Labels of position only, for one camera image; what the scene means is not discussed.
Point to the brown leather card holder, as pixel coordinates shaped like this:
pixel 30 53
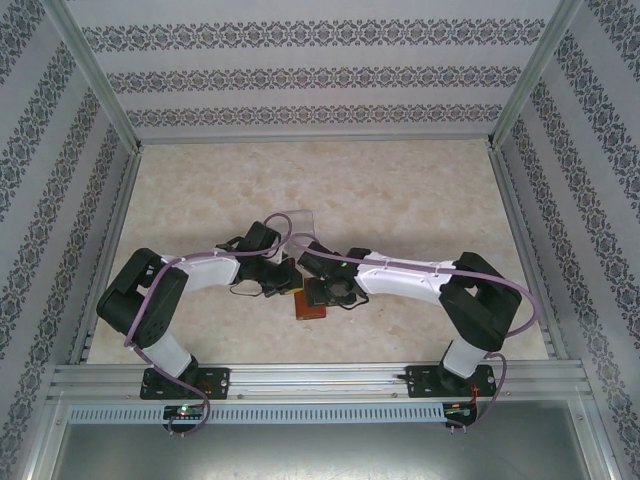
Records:
pixel 312 312

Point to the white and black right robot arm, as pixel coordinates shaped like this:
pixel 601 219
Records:
pixel 400 281

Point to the clear acrylic box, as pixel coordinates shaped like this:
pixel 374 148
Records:
pixel 305 222

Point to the grey sheet metal panel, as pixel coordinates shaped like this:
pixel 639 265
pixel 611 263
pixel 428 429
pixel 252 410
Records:
pixel 320 455

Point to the small circuit board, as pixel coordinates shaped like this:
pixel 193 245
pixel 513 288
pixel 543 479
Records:
pixel 185 411
pixel 460 409

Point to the wide aluminium mounting rail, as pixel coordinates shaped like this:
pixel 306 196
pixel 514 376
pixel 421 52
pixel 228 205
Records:
pixel 320 382

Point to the thin aluminium table edge rail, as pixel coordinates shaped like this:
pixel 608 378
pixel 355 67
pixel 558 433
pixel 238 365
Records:
pixel 315 141

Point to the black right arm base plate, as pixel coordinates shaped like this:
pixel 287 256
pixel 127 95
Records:
pixel 417 382

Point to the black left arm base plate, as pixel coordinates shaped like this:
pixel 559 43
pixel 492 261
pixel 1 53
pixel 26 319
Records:
pixel 220 382

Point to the aluminium table side rail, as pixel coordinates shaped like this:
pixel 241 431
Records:
pixel 111 250
pixel 526 250

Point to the aluminium frame post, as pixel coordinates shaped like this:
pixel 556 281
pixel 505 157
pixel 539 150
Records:
pixel 95 75
pixel 534 75

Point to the aluminium frame beam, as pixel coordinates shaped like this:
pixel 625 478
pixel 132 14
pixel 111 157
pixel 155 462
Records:
pixel 42 440
pixel 598 440

